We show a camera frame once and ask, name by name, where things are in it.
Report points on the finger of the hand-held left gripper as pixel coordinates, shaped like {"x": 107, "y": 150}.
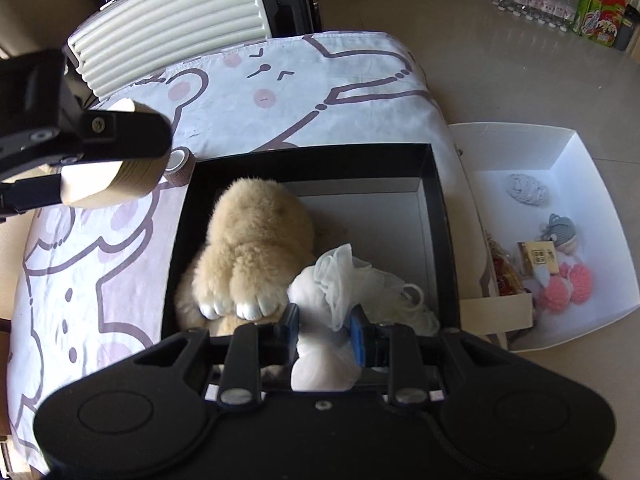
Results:
{"x": 30, "y": 195}
{"x": 130, "y": 132}

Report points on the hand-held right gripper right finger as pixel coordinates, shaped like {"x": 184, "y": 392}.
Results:
{"x": 357, "y": 332}

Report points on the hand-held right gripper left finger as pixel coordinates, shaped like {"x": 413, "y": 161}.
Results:
{"x": 291, "y": 325}

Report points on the white knotted gauze cloth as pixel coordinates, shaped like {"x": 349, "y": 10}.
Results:
{"x": 320, "y": 365}

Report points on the white mesh bath ball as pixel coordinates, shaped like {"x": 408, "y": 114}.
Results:
{"x": 395, "y": 295}

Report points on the light wooden piece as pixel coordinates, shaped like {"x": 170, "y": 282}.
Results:
{"x": 100, "y": 182}

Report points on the beige plush toy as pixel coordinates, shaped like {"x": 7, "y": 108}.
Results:
{"x": 255, "y": 240}

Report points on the black cardboard box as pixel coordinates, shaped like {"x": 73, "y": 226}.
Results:
{"x": 440, "y": 240}

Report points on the brown bandage tape roll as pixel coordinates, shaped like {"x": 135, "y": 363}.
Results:
{"x": 182, "y": 162}

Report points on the white ribbed suitcase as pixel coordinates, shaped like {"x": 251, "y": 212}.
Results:
{"x": 175, "y": 20}

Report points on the red gold snack packet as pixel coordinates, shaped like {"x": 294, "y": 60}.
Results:
{"x": 506, "y": 272}

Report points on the small yellow box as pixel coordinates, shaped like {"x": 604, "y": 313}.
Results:
{"x": 540, "y": 257}

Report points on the pink knitted toy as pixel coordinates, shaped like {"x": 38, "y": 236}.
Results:
{"x": 565, "y": 287}

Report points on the bear print bedsheet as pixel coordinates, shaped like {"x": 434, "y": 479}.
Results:
{"x": 350, "y": 115}

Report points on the grey knitted doll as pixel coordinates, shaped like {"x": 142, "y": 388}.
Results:
{"x": 559, "y": 232}

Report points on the white paper box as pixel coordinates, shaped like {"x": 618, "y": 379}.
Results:
{"x": 590, "y": 190}

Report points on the green printed carton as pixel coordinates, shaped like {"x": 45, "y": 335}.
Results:
{"x": 602, "y": 12}

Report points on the dark waste bin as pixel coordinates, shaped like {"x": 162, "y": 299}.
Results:
{"x": 629, "y": 30}

